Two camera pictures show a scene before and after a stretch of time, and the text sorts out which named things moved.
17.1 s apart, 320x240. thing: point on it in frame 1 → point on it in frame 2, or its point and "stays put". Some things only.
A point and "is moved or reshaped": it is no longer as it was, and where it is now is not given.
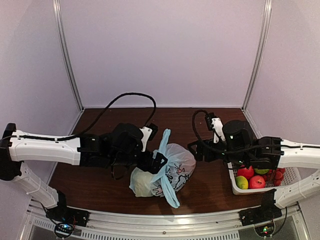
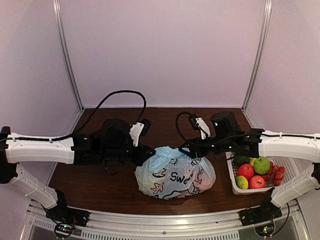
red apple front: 257,182 stays put
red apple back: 245,172 stays put
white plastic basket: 291,177 stays put
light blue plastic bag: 181,163 is moved or reshaped
